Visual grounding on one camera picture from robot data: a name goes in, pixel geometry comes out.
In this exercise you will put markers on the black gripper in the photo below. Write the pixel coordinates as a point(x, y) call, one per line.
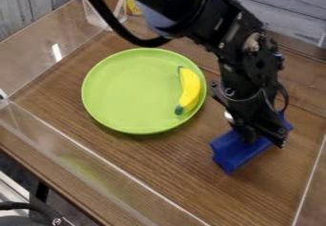
point(255, 104)

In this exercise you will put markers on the yellow blue can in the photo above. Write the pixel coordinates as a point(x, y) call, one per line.
point(132, 8)

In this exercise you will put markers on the blue plastic block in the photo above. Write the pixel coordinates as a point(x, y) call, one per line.
point(232, 150)

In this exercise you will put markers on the clear acrylic front wall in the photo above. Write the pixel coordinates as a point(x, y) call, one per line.
point(105, 191)

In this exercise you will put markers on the green plate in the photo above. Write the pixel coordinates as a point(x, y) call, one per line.
point(131, 91)

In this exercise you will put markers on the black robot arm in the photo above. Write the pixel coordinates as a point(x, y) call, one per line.
point(228, 31)

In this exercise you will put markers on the yellow toy banana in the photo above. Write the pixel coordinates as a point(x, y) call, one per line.
point(191, 89)

